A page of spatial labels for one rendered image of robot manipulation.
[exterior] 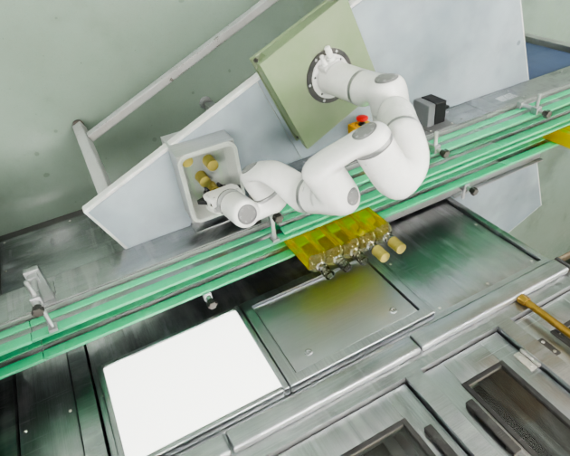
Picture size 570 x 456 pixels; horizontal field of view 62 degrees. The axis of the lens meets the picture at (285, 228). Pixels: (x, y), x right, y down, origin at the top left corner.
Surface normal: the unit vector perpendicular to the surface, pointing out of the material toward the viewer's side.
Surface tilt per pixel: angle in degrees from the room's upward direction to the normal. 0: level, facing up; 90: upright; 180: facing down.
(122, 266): 90
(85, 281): 90
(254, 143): 0
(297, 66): 4
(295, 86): 4
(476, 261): 90
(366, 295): 90
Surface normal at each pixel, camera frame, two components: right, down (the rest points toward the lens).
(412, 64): 0.46, 0.50
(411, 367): -0.10, -0.79
